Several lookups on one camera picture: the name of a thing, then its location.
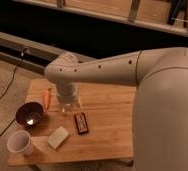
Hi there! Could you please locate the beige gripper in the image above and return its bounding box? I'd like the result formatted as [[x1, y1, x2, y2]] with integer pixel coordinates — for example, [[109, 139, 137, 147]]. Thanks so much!
[[56, 83, 81, 113]]

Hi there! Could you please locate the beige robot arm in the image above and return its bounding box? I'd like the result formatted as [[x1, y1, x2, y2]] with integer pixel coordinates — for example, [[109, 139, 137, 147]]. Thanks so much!
[[44, 47, 188, 171]]

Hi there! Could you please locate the black red packet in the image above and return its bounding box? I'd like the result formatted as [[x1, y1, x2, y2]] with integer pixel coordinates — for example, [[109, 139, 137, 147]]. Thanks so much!
[[74, 112, 89, 135]]

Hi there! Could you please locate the beige sponge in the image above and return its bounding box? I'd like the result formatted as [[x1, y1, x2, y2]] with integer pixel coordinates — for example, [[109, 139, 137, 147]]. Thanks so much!
[[47, 127, 69, 149]]

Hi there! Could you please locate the dark brown bowl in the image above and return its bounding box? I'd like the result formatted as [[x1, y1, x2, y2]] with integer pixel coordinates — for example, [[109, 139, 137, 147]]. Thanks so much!
[[15, 102, 44, 126]]

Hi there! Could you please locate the wooden table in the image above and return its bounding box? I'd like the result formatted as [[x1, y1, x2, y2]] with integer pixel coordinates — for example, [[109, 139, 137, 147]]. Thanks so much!
[[8, 79, 135, 166]]

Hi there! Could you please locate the black cable on floor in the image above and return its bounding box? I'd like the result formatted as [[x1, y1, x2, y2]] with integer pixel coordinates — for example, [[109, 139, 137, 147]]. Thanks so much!
[[0, 48, 28, 152]]

